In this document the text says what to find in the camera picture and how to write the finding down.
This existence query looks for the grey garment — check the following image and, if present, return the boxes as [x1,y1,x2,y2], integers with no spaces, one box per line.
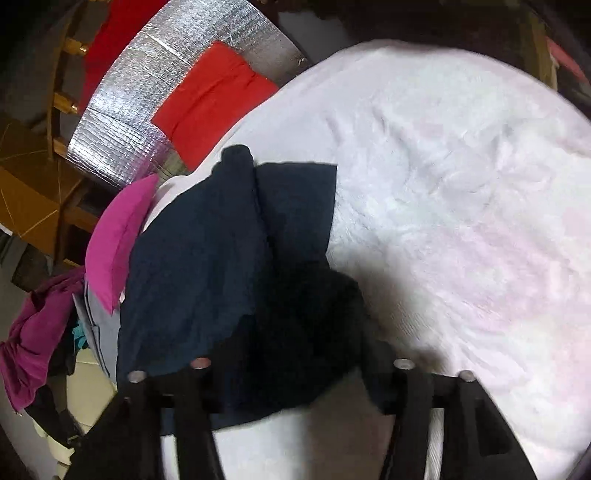
[74,281,123,384]

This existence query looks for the navy blue jacket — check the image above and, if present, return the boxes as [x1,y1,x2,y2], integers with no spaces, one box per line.
[115,144,393,428]

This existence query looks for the red pillow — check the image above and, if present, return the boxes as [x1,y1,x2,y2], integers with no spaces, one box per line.
[151,41,280,174]

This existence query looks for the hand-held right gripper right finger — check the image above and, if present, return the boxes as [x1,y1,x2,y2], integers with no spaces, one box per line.
[362,339,539,480]

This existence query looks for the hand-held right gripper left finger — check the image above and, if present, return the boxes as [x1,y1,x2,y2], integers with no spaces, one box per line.
[65,357,227,480]

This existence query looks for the purple garment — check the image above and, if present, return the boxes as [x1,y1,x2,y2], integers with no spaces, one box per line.
[0,268,88,411]

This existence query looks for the pink cloth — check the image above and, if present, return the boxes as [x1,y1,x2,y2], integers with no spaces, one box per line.
[547,37,591,88]

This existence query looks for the silver foil insulation sheet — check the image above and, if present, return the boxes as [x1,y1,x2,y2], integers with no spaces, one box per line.
[67,0,308,188]

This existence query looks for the red cloth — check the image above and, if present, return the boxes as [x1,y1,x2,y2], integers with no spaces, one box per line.
[78,0,171,114]

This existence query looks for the white pink fluffy blanket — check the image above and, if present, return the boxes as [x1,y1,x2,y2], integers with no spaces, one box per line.
[139,39,591,480]

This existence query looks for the rattan wooden furniture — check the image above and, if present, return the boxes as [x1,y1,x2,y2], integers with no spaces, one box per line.
[0,28,102,259]

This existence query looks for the magenta pillow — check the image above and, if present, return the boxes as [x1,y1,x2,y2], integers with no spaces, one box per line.
[85,174,160,312]

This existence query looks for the dark grey cloth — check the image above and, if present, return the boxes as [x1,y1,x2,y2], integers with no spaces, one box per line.
[0,0,93,134]

